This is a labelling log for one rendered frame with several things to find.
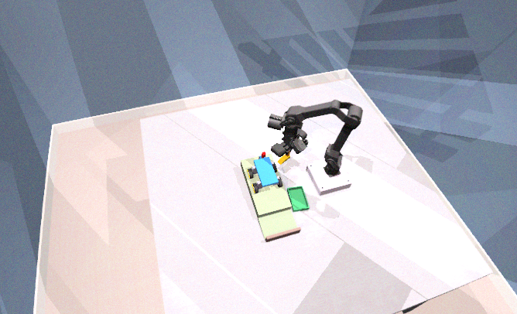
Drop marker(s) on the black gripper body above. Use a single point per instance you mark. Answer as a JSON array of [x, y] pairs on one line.
[[280, 149]]

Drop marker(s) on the green tray floor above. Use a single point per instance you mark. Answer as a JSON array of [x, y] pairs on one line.
[[297, 198]]

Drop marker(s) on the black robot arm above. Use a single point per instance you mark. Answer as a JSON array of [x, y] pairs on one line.
[[292, 120]]

